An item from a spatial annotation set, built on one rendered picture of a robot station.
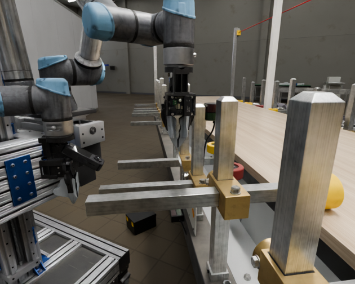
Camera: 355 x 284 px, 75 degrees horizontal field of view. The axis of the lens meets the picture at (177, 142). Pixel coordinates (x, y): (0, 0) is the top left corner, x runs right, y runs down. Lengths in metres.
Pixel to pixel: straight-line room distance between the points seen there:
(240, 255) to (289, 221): 0.59
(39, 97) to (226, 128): 0.46
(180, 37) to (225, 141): 0.26
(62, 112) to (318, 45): 12.49
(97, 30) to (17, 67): 0.31
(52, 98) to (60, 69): 0.46
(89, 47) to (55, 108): 0.48
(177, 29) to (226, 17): 13.07
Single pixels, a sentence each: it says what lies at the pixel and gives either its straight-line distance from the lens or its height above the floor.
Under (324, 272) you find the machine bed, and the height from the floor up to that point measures 0.78.
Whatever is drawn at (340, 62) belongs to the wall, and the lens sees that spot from 12.86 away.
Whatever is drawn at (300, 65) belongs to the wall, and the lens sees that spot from 12.78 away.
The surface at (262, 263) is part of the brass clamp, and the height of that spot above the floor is 0.95.
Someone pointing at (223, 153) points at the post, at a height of 1.03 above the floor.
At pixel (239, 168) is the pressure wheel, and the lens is 0.76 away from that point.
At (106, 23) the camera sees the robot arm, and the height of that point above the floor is 1.30.
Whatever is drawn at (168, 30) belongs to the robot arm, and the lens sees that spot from 0.59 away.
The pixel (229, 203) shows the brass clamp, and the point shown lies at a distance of 0.46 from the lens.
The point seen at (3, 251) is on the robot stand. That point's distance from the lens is 1.29.
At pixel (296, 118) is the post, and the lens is 0.26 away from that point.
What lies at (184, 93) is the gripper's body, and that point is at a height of 1.15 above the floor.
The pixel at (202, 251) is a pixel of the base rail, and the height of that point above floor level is 0.70.
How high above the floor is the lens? 1.19
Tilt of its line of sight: 16 degrees down
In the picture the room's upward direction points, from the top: straight up
